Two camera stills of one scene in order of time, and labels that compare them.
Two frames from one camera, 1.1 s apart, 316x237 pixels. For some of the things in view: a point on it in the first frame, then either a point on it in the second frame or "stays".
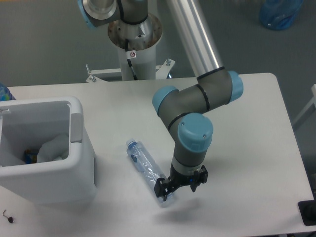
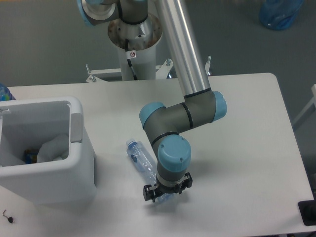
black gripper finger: (200, 176) to (186, 183)
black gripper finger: (162, 188) to (147, 194)
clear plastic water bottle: (143, 159) stays
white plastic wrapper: (57, 149) stays
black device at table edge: (307, 211) stays
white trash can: (25, 124) stays
